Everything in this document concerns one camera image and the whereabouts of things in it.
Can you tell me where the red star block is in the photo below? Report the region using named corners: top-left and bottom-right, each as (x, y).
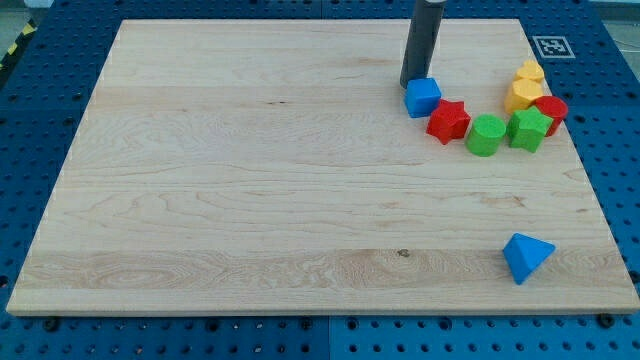
top-left (426, 99), bottom-right (471, 145)

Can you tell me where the green star block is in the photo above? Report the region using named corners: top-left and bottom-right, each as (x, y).
top-left (507, 106), bottom-right (553, 153)

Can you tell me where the blue triangle block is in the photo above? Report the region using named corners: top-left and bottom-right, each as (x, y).
top-left (503, 233), bottom-right (556, 285)

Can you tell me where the blue cube block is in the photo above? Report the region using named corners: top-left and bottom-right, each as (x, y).
top-left (404, 78), bottom-right (442, 118)

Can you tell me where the green cylinder block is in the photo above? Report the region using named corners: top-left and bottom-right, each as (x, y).
top-left (465, 114), bottom-right (506, 157)

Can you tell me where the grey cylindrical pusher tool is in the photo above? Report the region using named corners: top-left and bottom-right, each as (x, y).
top-left (400, 0), bottom-right (447, 89)

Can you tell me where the yellow hexagon block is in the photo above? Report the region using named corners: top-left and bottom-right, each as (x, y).
top-left (504, 79), bottom-right (544, 115)

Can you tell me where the yellow heart block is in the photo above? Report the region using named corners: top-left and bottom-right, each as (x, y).
top-left (514, 60), bottom-right (545, 83)

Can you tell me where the red cylinder block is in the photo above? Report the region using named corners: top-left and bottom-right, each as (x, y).
top-left (534, 95), bottom-right (569, 137)

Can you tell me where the white fiducial marker tag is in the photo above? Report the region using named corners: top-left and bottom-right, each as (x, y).
top-left (532, 35), bottom-right (575, 59)

